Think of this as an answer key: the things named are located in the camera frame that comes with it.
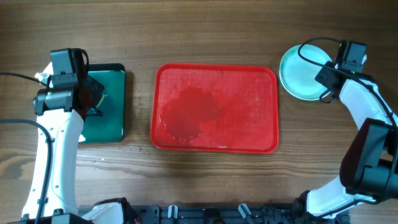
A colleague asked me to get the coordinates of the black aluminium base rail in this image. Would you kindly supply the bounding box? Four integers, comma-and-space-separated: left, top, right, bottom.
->
133, 204, 304, 224

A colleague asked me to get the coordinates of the red plastic serving tray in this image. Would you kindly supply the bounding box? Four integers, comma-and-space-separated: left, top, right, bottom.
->
150, 63, 280, 154

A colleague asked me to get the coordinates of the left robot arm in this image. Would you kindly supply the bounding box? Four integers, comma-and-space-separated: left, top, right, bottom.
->
20, 73, 134, 223

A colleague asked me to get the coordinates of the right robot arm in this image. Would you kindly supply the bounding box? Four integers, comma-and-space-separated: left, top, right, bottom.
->
292, 62, 397, 221

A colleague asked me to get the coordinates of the black tray with green water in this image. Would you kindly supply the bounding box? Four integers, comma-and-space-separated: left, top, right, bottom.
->
79, 63, 126, 144

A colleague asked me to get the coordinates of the white round plate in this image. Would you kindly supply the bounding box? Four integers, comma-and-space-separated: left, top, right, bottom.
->
279, 72, 326, 101

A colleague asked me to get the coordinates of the light blue plate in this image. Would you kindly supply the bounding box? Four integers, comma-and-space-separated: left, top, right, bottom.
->
279, 45, 326, 101

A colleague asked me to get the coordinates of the green dish sponge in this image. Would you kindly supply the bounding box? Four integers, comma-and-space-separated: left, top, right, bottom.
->
96, 94, 106, 107

